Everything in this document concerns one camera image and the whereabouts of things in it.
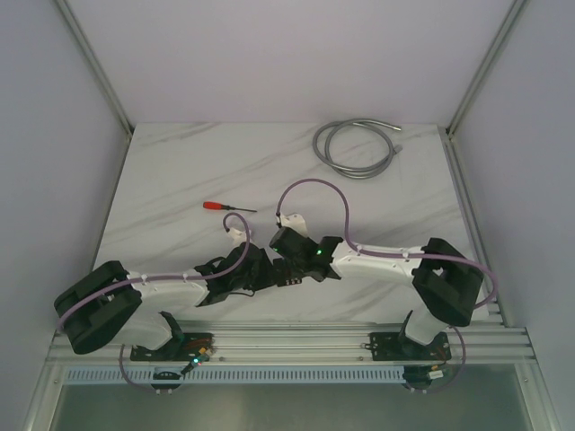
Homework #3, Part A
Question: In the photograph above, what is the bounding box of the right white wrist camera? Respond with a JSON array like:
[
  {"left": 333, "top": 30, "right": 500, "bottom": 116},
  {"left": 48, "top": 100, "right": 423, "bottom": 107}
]
[{"left": 276, "top": 213, "right": 308, "bottom": 237}]

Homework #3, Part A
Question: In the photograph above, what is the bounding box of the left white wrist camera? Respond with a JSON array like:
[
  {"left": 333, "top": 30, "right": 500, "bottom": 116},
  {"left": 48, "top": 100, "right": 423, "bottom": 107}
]
[{"left": 226, "top": 227, "right": 251, "bottom": 247}]

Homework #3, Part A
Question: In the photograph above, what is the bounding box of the red handled screwdriver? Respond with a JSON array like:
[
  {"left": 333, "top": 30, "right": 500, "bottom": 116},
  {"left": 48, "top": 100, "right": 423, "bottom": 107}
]
[{"left": 202, "top": 201, "right": 256, "bottom": 213}]

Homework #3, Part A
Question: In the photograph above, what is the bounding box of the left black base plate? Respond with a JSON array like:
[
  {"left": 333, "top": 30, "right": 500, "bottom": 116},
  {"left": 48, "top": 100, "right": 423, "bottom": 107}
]
[{"left": 129, "top": 332, "right": 214, "bottom": 362}]

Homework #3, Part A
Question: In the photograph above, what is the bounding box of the coiled grey metal hose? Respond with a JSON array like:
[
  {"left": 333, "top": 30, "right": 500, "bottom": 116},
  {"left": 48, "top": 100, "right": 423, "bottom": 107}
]
[{"left": 312, "top": 118, "right": 404, "bottom": 181}]

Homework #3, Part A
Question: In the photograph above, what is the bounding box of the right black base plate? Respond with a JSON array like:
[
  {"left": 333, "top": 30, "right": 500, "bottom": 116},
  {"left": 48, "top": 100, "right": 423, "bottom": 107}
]
[{"left": 363, "top": 331, "right": 452, "bottom": 362}]

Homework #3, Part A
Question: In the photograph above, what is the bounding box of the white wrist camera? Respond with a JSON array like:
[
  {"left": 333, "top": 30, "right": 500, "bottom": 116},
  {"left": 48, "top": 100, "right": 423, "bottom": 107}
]
[
  {"left": 276, "top": 213, "right": 308, "bottom": 237},
  {"left": 226, "top": 227, "right": 251, "bottom": 247}
]

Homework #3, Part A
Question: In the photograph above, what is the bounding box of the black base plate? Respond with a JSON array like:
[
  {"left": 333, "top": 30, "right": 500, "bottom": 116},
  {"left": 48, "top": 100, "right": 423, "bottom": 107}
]
[
  {"left": 129, "top": 332, "right": 214, "bottom": 362},
  {"left": 363, "top": 331, "right": 452, "bottom": 362}
]

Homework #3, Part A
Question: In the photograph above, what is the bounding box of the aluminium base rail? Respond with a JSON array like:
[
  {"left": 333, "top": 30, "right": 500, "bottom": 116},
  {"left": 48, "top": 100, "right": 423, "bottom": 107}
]
[{"left": 48, "top": 316, "right": 536, "bottom": 365}]

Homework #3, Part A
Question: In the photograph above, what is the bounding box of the black fuse box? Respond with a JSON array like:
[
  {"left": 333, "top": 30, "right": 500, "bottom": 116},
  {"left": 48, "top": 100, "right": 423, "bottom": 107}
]
[{"left": 272, "top": 258, "right": 307, "bottom": 287}]

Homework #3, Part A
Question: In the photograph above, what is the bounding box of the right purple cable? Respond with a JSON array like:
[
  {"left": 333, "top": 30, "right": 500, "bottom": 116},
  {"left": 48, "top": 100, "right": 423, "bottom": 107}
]
[{"left": 276, "top": 178, "right": 500, "bottom": 396}]

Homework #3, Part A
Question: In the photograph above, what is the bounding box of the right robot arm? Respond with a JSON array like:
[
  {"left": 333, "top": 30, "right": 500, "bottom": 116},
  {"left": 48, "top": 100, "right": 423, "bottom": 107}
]
[{"left": 270, "top": 226, "right": 483, "bottom": 358}]

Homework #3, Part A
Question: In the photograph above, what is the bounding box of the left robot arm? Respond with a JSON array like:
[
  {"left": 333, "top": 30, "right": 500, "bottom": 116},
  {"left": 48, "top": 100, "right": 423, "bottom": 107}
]
[{"left": 54, "top": 242, "right": 276, "bottom": 361}]

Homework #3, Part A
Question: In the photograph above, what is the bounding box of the slotted grey cable duct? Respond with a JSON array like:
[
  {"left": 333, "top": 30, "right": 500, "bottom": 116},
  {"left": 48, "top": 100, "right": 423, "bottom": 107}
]
[{"left": 64, "top": 365, "right": 405, "bottom": 385}]

